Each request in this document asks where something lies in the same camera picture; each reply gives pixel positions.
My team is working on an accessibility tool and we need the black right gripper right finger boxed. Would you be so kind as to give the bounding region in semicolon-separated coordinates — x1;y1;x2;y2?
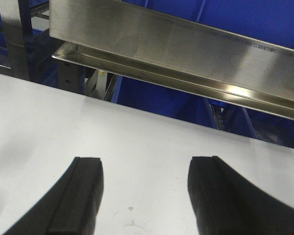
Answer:
188;156;294;235

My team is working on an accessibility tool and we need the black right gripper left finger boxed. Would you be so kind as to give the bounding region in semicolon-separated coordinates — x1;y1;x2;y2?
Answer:
5;157;104;235

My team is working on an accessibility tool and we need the blue bin below right shelf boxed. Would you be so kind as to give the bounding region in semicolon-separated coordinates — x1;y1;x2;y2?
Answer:
112;76;294;148

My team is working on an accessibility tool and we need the stainless steel rack frame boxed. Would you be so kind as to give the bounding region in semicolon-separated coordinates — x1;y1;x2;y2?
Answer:
0;0;294;120

